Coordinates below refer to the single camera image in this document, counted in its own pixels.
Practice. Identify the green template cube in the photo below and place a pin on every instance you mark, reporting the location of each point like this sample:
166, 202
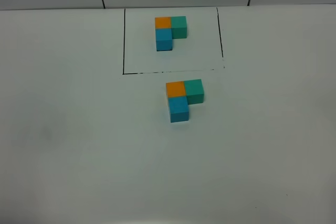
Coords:
179, 27

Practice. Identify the orange template cube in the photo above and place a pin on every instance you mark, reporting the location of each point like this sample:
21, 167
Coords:
163, 22

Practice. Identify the blue template cube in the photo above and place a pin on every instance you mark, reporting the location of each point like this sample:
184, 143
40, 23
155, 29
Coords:
163, 39

